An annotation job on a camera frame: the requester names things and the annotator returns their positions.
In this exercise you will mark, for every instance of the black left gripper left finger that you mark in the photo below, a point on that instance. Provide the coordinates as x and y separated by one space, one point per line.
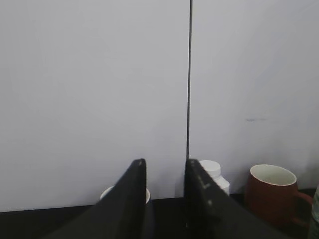
118 215

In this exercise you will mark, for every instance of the black ceramic mug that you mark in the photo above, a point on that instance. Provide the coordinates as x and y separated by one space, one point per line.
147 199

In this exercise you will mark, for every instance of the red ceramic mug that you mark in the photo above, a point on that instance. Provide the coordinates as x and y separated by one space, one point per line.
271 193

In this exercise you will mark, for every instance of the white blueberry yogurt bottle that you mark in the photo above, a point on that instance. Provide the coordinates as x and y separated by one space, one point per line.
214 170

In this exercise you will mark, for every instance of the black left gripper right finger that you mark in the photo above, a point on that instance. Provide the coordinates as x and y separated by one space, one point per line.
212 214

